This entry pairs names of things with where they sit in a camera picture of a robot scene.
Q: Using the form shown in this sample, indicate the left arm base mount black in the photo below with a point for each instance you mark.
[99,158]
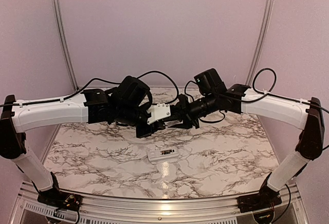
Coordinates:
[61,200]

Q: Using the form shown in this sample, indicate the white remote control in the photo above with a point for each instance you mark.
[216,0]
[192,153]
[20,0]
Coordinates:
[155,155]

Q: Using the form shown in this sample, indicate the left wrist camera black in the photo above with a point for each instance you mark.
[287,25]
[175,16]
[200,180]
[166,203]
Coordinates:
[158,112]

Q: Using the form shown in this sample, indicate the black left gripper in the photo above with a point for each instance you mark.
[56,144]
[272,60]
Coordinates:
[158,125]

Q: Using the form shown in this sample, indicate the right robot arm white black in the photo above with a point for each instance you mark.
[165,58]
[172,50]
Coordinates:
[305,115]

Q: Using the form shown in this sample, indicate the left aluminium corner post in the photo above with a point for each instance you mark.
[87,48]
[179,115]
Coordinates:
[64,44]

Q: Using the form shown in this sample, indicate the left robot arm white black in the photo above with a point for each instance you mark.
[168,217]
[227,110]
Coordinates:
[130,103]

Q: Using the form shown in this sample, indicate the aluminium corner post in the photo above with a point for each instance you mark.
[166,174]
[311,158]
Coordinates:
[64,44]
[260,41]

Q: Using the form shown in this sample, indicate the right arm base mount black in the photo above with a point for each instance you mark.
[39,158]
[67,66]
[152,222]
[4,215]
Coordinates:
[258,201]

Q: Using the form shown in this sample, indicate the black battery in remote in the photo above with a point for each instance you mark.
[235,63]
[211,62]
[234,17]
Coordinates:
[167,152]

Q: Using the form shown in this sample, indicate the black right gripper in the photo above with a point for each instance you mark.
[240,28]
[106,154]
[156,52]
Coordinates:
[183,112]

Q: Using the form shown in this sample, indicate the right aluminium corner post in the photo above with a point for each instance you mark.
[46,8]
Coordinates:
[260,41]

